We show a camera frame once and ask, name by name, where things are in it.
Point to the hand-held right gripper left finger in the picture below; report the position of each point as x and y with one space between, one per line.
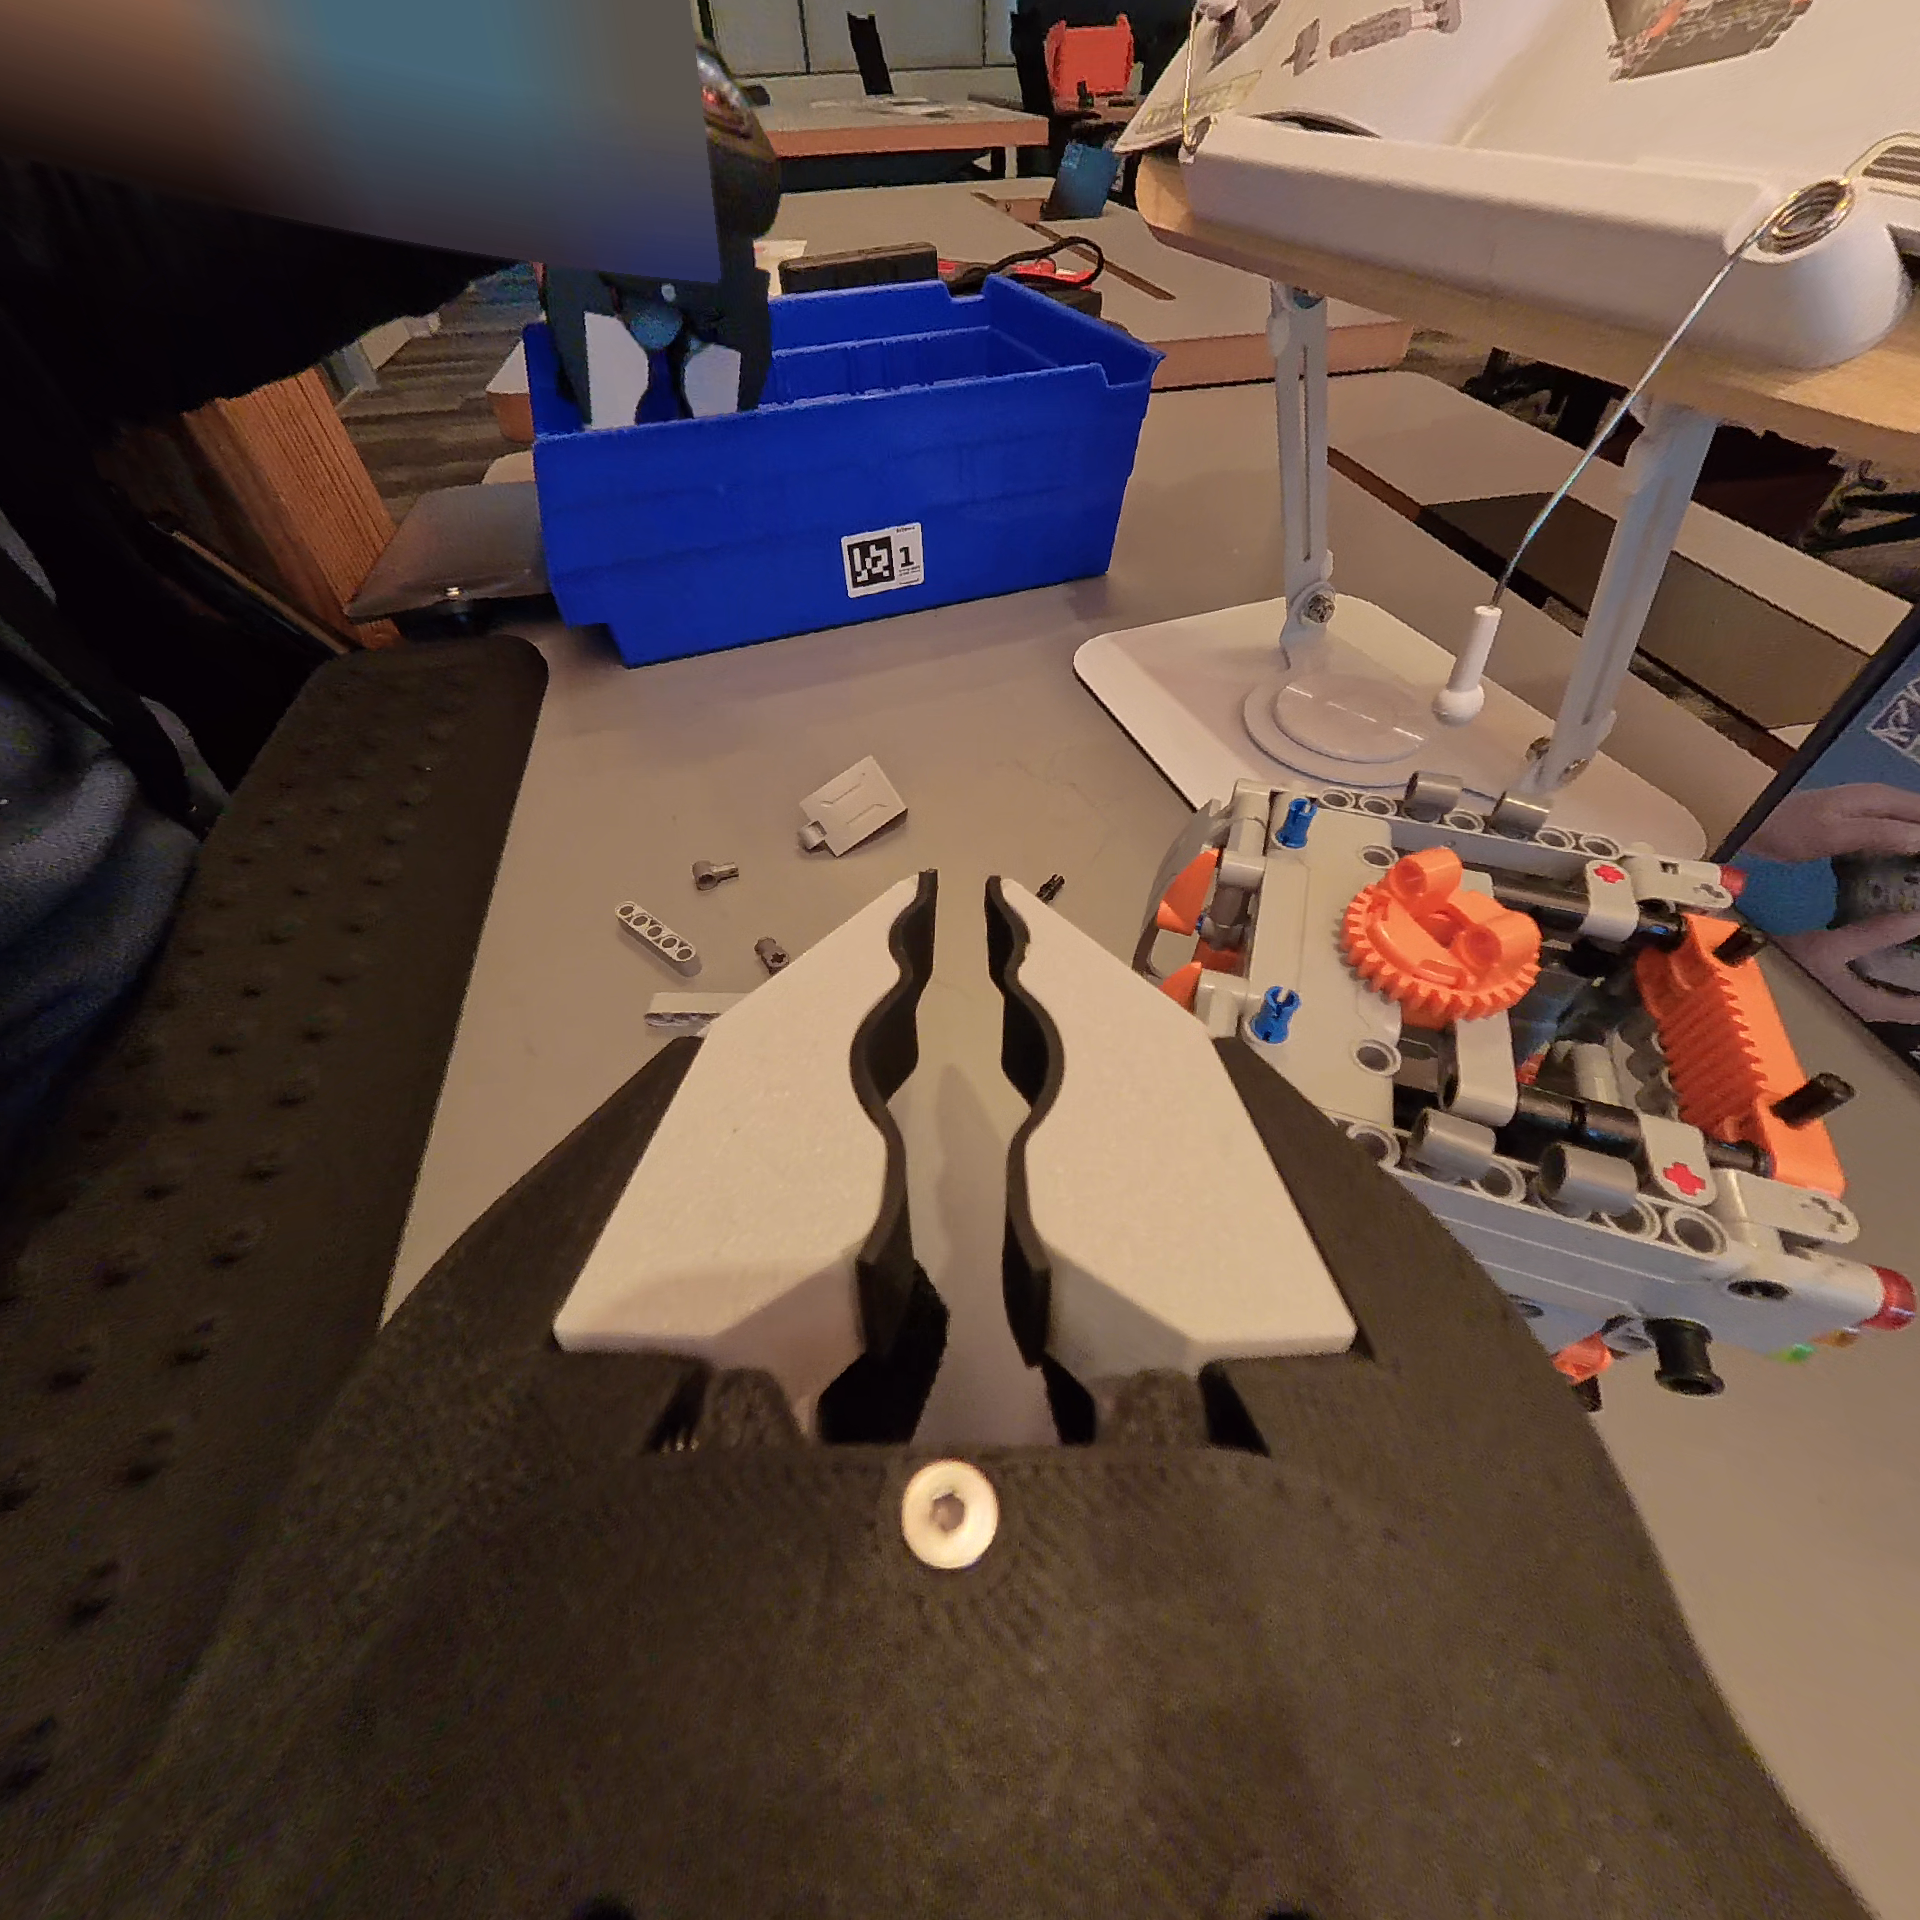
721 1200

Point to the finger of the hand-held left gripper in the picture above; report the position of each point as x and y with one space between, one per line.
710 378
614 368

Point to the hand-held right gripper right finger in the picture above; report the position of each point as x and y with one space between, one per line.
1184 1200

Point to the blue tagged parts bin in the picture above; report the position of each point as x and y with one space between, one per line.
721 511

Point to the long grey beam with pins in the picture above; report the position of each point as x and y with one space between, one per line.
694 1014

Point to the grey orange toy model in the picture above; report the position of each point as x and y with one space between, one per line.
1320 960

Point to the black flat case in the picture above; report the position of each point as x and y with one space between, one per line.
856 269

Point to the short grey beam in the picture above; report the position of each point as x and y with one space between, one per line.
657 934

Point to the wooden pillar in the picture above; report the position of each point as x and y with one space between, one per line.
301 494

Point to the orange device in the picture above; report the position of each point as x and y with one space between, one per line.
1089 53

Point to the small grey curved panel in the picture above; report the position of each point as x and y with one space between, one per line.
856 802

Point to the black perforated mat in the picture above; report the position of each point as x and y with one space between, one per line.
270 1049

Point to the white printed board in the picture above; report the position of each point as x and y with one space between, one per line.
1501 59

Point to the blue picture box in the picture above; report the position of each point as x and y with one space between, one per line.
1862 750

